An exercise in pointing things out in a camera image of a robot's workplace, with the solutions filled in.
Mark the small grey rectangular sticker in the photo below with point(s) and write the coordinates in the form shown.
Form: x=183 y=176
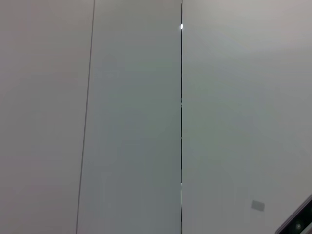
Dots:
x=258 y=205

